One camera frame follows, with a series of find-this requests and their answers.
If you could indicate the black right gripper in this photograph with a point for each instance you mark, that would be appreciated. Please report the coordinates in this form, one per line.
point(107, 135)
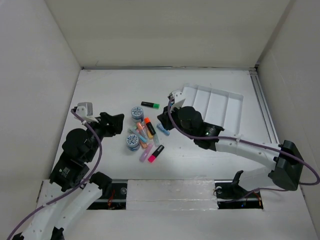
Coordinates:
point(165, 119)

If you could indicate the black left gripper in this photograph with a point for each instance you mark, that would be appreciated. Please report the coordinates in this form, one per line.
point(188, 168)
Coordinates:
point(112, 124)

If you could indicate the green cap black highlighter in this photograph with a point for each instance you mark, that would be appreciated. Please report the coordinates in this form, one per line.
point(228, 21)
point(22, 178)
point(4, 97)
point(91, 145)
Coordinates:
point(150, 105)

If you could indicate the orange cap black highlighter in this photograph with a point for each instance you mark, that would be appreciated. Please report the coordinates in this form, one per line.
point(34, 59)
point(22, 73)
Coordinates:
point(149, 126)

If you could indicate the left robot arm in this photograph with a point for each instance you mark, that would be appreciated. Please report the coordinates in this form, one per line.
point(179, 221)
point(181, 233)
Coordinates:
point(72, 187)

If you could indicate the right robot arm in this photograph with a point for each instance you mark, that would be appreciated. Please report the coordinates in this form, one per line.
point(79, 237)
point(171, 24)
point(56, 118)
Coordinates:
point(282, 163)

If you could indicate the blue correction tape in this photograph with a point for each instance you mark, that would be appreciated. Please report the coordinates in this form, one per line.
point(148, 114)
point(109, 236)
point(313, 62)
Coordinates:
point(162, 129)

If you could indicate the green correction tape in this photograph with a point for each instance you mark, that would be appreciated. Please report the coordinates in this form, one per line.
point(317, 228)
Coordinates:
point(132, 129)

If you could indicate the peach cap pastel highlighter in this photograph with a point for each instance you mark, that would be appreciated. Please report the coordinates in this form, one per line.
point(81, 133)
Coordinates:
point(141, 130)

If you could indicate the yellow pastel highlighter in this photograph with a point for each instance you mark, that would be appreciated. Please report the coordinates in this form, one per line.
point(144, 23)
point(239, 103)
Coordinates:
point(150, 136)

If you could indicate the green cap pastel highlighter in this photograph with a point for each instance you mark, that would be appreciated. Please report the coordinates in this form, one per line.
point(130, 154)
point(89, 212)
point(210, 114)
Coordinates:
point(156, 140)

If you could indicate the blue cap pastel highlighter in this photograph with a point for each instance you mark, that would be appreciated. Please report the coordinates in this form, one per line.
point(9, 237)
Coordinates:
point(143, 139)

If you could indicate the orange correction tape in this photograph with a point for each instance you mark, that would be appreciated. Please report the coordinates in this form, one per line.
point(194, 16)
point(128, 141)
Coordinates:
point(144, 145)

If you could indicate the purple cap pastel highlighter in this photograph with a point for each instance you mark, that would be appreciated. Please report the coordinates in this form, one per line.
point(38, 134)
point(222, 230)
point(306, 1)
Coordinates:
point(146, 152)

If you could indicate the pink cap black highlighter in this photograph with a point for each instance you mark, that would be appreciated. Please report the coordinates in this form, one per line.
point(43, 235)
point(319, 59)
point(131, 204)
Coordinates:
point(155, 154)

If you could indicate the white compartment organizer tray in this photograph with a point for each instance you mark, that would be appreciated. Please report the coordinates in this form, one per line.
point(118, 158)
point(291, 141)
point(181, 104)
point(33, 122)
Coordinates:
point(218, 107)

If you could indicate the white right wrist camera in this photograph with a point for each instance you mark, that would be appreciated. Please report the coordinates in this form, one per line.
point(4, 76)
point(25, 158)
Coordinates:
point(176, 99)

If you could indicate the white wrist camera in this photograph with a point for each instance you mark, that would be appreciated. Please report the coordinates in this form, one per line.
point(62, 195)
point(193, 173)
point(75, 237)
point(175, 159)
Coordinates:
point(84, 109)
point(176, 99)

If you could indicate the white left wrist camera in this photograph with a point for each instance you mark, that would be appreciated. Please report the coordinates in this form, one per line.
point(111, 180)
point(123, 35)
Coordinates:
point(84, 109)

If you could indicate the aluminium frame rail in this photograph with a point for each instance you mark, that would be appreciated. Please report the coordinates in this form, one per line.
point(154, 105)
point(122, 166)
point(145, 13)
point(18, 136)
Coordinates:
point(272, 134)

